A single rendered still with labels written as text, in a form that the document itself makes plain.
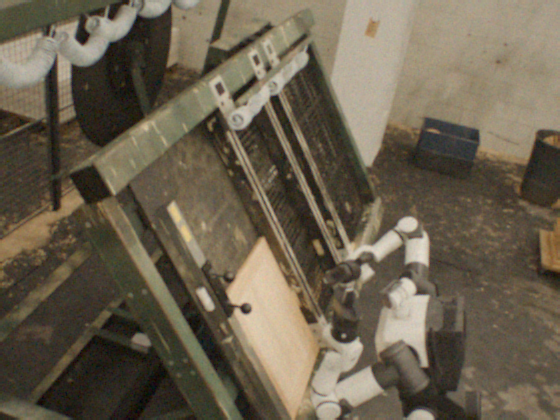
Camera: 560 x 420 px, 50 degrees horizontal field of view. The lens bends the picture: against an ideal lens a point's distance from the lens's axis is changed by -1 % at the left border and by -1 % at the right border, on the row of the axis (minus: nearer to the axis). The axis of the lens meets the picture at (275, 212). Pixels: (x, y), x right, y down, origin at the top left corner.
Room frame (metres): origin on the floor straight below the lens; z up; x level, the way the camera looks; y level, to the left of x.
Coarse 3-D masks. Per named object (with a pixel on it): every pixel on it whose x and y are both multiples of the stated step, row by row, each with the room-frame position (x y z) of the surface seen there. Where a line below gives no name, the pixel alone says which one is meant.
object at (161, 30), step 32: (128, 0) 2.35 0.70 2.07; (128, 32) 2.34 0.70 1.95; (160, 32) 2.64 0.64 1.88; (96, 64) 2.12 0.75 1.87; (128, 64) 2.32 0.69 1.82; (160, 64) 2.66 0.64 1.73; (96, 96) 2.12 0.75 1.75; (128, 96) 2.37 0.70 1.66; (96, 128) 2.12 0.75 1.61; (128, 128) 2.38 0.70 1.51
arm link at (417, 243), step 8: (400, 224) 2.12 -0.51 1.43; (408, 224) 2.11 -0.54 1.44; (416, 224) 2.11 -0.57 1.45; (408, 232) 2.08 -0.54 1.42; (416, 232) 2.07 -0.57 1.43; (424, 232) 2.09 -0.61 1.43; (408, 240) 2.06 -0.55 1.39; (416, 240) 2.04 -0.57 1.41; (424, 240) 2.05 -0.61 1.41; (408, 248) 2.02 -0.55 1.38; (416, 248) 2.00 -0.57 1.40; (424, 248) 2.01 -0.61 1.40; (408, 256) 1.98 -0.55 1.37; (416, 256) 1.96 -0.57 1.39; (424, 256) 1.97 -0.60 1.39
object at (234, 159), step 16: (224, 96) 2.04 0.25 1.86; (256, 96) 2.01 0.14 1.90; (224, 112) 1.99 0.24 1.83; (256, 112) 2.00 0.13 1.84; (208, 128) 2.02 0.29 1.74; (224, 128) 2.00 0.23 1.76; (224, 144) 2.00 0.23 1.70; (224, 160) 2.00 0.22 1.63; (240, 160) 1.99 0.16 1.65; (240, 176) 1.99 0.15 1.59; (256, 176) 2.03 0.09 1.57; (240, 192) 1.98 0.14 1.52; (256, 192) 1.98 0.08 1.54; (256, 208) 1.97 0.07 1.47; (256, 224) 1.97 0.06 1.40; (272, 224) 1.96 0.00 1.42; (272, 240) 1.95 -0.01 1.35; (288, 256) 1.95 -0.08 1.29; (288, 272) 1.93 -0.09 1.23; (304, 288) 1.94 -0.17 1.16; (304, 304) 1.92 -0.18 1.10; (320, 320) 1.92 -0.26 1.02; (320, 336) 1.90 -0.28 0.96
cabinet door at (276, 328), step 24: (264, 240) 1.95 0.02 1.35; (264, 264) 1.87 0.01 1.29; (240, 288) 1.65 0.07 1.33; (264, 288) 1.78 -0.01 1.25; (288, 288) 1.92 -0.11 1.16; (240, 312) 1.58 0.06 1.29; (264, 312) 1.70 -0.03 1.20; (288, 312) 1.84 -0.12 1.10; (264, 336) 1.63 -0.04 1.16; (288, 336) 1.75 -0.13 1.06; (312, 336) 1.90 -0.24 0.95; (264, 360) 1.55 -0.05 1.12; (288, 360) 1.67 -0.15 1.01; (312, 360) 1.80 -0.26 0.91; (288, 384) 1.59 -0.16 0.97; (288, 408) 1.51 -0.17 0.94
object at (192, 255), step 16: (160, 208) 1.54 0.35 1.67; (176, 208) 1.56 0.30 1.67; (176, 224) 1.52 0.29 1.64; (176, 240) 1.52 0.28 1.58; (192, 240) 1.54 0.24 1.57; (192, 256) 1.50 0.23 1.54; (192, 272) 1.50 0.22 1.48; (208, 288) 1.49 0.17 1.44; (224, 320) 1.48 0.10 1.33; (240, 336) 1.48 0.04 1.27; (256, 352) 1.50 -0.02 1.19; (256, 368) 1.46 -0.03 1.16; (256, 384) 1.45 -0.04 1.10; (272, 384) 1.48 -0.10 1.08; (272, 400) 1.44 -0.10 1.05; (272, 416) 1.43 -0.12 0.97; (288, 416) 1.46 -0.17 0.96
